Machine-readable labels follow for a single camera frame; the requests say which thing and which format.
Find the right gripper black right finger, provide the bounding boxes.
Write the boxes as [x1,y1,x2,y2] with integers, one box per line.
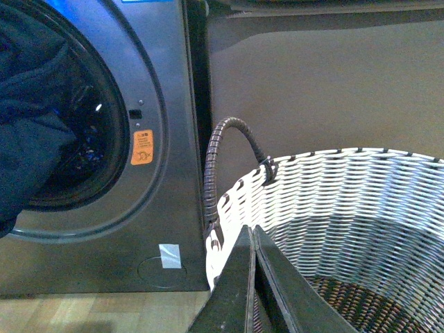
[253,226,357,332]

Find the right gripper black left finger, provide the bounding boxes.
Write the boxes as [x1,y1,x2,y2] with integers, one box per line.
[188,225,256,332]

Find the white woven laundry basket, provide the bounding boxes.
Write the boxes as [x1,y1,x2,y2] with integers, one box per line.
[206,148,443,332]

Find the dark braided basket handle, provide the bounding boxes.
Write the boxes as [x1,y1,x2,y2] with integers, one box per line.
[203,117,278,228]

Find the dark navy blue garment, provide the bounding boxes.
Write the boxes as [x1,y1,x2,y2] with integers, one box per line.
[1,3,76,237]

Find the grey front-load washing machine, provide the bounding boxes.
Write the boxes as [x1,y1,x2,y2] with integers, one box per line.
[1,1,207,297]

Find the orange warning sticker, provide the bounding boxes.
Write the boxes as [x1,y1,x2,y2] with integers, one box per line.
[130,130,154,166]

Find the grey cabinet beside washer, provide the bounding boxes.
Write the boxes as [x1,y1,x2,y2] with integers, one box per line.
[206,0,444,198]

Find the white tape strip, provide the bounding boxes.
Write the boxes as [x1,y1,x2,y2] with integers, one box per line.
[159,244,182,269]

